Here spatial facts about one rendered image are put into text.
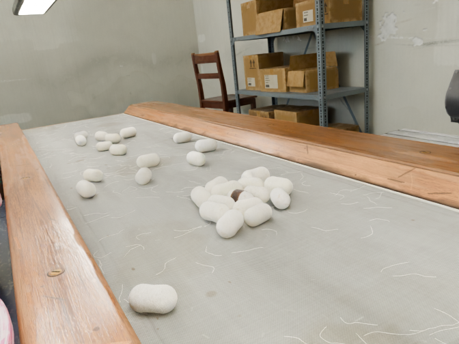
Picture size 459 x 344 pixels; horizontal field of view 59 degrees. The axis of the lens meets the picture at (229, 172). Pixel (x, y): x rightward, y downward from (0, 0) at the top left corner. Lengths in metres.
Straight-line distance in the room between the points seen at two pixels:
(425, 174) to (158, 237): 0.27
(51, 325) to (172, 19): 4.88
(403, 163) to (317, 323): 0.26
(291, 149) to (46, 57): 4.22
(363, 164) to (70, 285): 0.34
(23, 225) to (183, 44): 4.74
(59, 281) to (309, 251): 0.18
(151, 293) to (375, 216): 0.22
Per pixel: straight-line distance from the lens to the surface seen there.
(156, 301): 0.27
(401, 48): 2.84
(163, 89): 4.98
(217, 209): 0.38
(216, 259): 0.33
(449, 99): 0.72
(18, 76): 4.66
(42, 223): 0.41
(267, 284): 0.29
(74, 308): 0.26
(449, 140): 0.97
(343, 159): 0.52
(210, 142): 0.67
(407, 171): 0.46
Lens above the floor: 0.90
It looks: 17 degrees down
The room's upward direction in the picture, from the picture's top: 6 degrees counter-clockwise
